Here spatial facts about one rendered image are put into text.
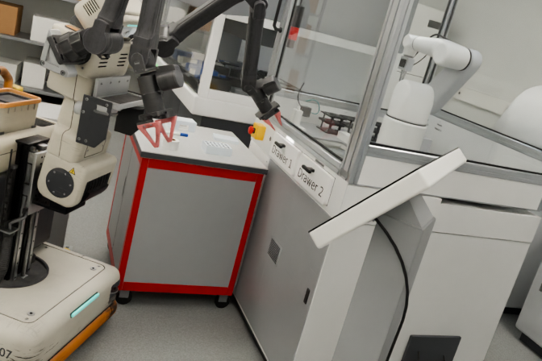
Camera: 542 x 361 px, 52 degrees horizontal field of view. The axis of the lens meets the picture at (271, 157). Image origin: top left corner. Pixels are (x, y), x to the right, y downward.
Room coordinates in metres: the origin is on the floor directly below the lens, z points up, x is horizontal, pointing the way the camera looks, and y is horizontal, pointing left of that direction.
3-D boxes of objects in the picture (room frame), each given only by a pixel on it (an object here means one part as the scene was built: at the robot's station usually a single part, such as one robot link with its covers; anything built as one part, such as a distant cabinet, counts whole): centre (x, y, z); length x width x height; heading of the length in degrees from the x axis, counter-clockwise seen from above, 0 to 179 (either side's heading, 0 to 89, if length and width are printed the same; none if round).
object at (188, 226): (2.63, 0.39, 0.38); 0.62 x 0.58 x 0.76; 24
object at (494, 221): (2.53, -0.51, 0.87); 1.02 x 0.95 x 0.14; 24
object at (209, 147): (2.51, 0.26, 0.78); 0.12 x 0.08 x 0.04; 116
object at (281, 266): (2.53, -0.51, 0.40); 1.03 x 0.95 x 0.80; 24
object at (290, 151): (2.38, -0.05, 0.87); 0.29 x 0.02 x 0.11; 24
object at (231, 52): (4.08, 0.32, 1.13); 1.78 x 1.14 x 0.45; 24
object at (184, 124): (2.79, 0.49, 0.79); 0.13 x 0.09 x 0.05; 119
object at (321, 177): (2.09, -0.18, 0.87); 0.29 x 0.02 x 0.11; 24
